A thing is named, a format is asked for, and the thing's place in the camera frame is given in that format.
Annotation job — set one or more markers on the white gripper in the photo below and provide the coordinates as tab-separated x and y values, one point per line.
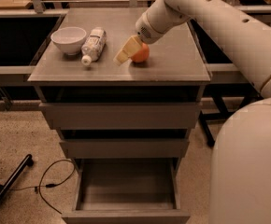
149	28

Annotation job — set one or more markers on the orange fruit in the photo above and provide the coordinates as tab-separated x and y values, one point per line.
142	55

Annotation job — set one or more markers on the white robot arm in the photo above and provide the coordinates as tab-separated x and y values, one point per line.
240	184

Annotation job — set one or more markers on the grey top drawer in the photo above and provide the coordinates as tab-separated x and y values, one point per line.
110	116

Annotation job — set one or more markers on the grey drawer cabinet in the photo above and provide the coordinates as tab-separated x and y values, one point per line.
174	73

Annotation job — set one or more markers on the grey middle drawer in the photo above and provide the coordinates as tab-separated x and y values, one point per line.
124	148

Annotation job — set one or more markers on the grey open bottom drawer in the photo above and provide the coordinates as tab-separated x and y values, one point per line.
126	191

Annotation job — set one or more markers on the clear plastic water bottle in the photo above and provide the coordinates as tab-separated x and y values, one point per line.
93	47

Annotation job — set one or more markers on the white ceramic bowl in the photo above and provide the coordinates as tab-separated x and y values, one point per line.
69	40

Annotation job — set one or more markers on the black table stand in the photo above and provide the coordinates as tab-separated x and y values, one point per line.
218	93

